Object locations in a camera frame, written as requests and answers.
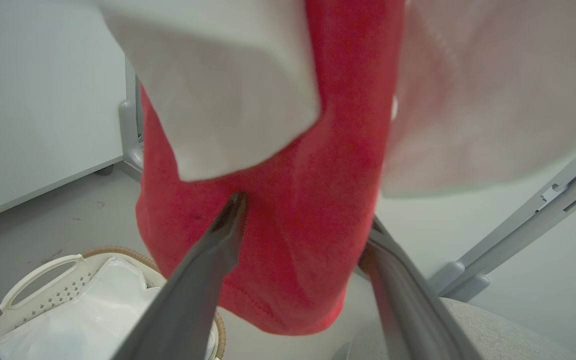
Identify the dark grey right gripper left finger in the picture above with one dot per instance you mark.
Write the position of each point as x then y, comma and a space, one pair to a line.
193, 290

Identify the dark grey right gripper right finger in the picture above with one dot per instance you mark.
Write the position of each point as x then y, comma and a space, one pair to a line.
413, 310

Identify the red and white garment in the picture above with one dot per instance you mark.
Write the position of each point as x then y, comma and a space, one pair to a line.
318, 200

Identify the white cloth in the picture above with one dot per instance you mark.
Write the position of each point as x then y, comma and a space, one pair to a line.
83, 320

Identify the white laundry basket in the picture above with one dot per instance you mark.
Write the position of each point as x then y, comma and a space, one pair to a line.
43, 268

